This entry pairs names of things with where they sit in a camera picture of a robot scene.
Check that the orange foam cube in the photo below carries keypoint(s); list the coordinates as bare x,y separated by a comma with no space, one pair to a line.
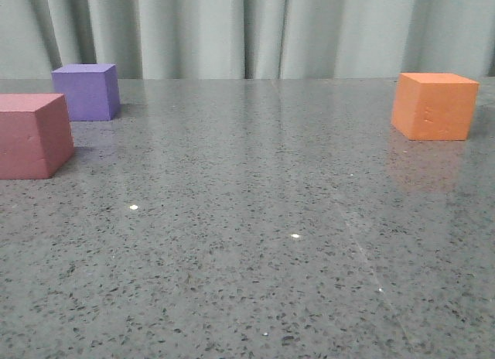
434,106

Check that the grey-green curtain backdrop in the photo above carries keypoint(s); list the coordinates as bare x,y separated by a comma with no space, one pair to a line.
230,39

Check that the purple foam cube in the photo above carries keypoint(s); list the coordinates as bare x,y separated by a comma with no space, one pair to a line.
91,90

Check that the pink foam cube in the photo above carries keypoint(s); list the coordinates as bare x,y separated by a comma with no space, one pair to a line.
36,136

